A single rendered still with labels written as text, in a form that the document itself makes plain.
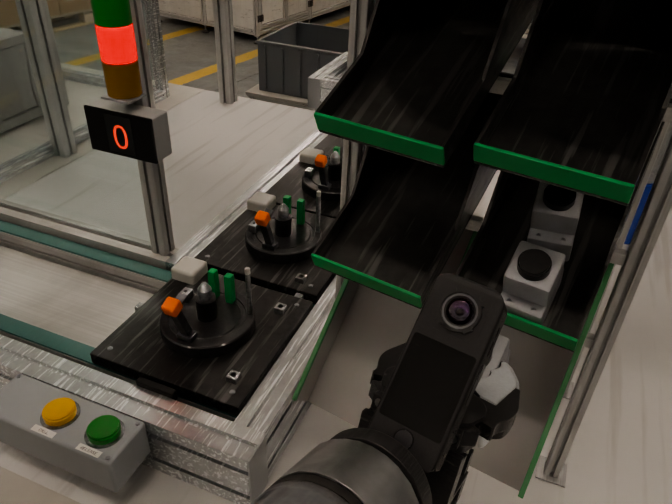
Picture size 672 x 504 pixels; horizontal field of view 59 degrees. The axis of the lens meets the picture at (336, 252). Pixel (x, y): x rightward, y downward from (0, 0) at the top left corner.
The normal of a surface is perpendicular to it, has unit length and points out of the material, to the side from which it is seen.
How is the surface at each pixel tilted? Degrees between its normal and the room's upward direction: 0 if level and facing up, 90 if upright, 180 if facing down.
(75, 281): 0
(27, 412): 0
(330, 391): 45
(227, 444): 0
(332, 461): 22
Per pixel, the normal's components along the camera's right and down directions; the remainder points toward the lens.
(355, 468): 0.28, -0.90
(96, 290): 0.04, -0.83
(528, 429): -0.35, -0.26
